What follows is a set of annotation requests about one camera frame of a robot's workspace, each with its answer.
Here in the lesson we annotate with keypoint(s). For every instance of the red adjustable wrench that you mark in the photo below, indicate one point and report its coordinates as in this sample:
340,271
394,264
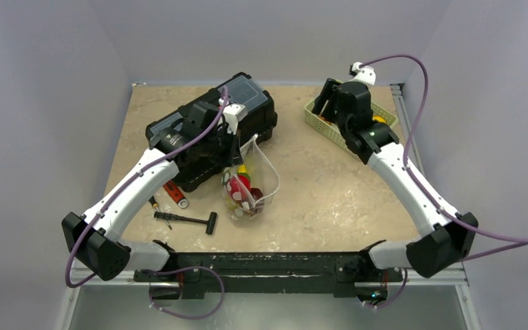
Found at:
176,194

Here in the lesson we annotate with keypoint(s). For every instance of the clear zip top bag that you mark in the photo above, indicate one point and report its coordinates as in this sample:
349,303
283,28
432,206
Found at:
263,175

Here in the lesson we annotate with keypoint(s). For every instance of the yellow black screwdriver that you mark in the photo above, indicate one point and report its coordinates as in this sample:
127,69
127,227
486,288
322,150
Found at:
158,212

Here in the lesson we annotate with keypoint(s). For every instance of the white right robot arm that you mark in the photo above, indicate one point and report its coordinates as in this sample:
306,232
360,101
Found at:
445,235

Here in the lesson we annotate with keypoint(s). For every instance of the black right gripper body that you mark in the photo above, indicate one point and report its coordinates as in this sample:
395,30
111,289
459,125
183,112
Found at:
333,97

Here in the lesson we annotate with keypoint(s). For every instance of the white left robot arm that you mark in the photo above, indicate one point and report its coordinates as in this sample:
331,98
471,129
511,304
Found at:
94,236

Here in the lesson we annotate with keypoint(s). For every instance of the red toy apple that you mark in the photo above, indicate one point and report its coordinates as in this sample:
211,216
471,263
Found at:
240,186

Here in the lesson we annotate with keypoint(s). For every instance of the dark red toy fruit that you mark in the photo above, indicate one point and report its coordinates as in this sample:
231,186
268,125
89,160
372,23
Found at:
259,201

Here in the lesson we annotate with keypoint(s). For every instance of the black rubber mallet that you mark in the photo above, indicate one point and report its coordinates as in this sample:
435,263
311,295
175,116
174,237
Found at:
210,222

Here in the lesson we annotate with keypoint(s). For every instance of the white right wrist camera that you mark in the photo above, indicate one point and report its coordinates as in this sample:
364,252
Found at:
362,73

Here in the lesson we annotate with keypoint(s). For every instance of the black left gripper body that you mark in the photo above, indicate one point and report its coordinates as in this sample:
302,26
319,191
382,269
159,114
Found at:
223,145

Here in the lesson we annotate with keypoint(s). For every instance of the yellow toy banana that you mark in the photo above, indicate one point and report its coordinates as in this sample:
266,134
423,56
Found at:
242,171

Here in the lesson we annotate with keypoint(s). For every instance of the black plastic toolbox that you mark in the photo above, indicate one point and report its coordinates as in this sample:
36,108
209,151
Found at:
255,104

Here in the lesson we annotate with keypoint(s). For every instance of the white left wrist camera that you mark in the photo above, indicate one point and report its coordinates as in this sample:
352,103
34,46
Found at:
233,113

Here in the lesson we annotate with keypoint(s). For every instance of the green plastic basket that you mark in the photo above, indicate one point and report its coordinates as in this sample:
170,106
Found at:
330,130

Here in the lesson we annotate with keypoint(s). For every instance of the yellow toy lemon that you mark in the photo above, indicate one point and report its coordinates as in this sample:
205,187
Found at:
379,119

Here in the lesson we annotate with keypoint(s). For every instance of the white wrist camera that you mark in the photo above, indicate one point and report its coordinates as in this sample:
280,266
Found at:
233,113
362,73

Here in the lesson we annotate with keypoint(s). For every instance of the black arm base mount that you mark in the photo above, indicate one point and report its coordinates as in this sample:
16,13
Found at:
341,274

